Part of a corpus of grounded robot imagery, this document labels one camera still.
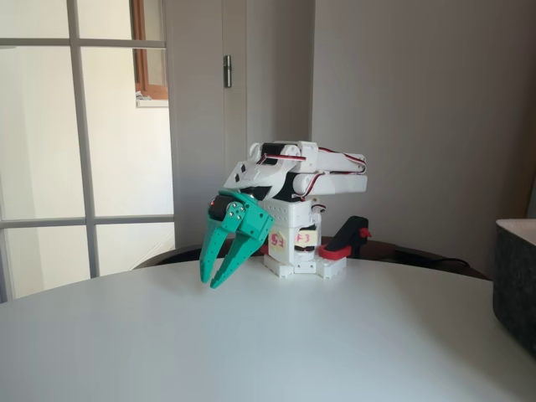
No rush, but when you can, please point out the red white black servo cable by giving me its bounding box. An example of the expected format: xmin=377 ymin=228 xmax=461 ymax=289
xmin=257 ymin=146 xmax=369 ymax=177
xmin=291 ymin=169 xmax=332 ymax=200

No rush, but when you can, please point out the dark grey felt basket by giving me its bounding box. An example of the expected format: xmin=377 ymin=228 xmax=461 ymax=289
xmin=492 ymin=217 xmax=536 ymax=348

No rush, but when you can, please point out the yellow note marked F3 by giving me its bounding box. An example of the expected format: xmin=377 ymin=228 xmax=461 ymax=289
xmin=294 ymin=227 xmax=318 ymax=249

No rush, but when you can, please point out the white glazed door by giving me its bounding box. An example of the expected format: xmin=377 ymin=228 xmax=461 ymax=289
xmin=0 ymin=0 xmax=177 ymax=303

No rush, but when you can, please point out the brown wooden window frame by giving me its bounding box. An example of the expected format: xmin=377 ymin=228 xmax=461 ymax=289
xmin=131 ymin=0 xmax=169 ymax=109

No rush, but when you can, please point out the yellow note marked 5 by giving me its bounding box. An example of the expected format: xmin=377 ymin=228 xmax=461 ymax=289
xmin=268 ymin=229 xmax=288 ymax=253

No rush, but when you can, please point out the thin black cable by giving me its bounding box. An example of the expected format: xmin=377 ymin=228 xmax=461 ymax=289
xmin=430 ymin=255 xmax=469 ymax=269

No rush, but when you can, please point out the dark brown wooden chair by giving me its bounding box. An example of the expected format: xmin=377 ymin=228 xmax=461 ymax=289
xmin=358 ymin=239 xmax=492 ymax=282
xmin=133 ymin=244 xmax=206 ymax=270

